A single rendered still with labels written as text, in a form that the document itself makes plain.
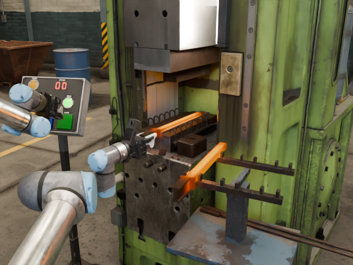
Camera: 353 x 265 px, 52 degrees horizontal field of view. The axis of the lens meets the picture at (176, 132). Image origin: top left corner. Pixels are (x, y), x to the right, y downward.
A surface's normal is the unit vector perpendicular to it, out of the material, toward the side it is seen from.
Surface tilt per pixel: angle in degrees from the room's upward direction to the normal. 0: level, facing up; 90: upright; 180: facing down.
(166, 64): 90
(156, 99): 90
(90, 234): 0
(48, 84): 60
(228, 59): 90
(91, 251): 0
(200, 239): 0
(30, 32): 90
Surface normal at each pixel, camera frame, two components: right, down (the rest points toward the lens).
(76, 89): -0.15, -0.20
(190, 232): 0.00, -0.95
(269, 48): -0.58, 0.26
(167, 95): 0.82, 0.19
